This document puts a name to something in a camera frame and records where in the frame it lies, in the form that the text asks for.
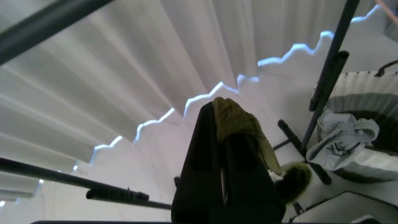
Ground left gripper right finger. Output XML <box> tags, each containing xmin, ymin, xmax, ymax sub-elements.
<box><xmin>220</xmin><ymin>133</ymin><xmax>287</xmax><ymax>223</ymax></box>

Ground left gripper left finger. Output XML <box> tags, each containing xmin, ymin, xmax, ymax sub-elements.
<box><xmin>170</xmin><ymin>101</ymin><xmax>225</xmax><ymax>223</ymax></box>

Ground green long-sleeved shirt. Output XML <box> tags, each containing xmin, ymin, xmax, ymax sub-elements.
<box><xmin>212</xmin><ymin>96</ymin><xmax>313</xmax><ymax>205</ymax></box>

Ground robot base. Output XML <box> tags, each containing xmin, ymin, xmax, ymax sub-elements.
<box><xmin>349</xmin><ymin>213</ymin><xmax>385</xmax><ymax>224</ymax></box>

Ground black clothes rack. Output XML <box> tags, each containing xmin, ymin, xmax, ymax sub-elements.
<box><xmin>0</xmin><ymin>0</ymin><xmax>360</xmax><ymax>210</ymax></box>

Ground white laundry basket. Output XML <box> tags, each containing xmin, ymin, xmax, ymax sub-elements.
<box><xmin>317</xmin><ymin>58</ymin><xmax>398</xmax><ymax>184</ymax></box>

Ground pink clothes hanger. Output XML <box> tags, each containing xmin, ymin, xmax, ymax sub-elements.
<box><xmin>374</xmin><ymin>0</ymin><xmax>398</xmax><ymax>26</ymax></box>

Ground pale grey shorts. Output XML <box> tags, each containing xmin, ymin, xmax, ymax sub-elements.
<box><xmin>306</xmin><ymin>108</ymin><xmax>380</xmax><ymax>171</ymax></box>

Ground white curtain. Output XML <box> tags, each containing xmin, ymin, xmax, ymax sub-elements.
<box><xmin>0</xmin><ymin>0</ymin><xmax>379</xmax><ymax>203</ymax></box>

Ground black cable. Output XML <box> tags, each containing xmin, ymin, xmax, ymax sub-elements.
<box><xmin>289</xmin><ymin>190</ymin><xmax>398</xmax><ymax>223</ymax></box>

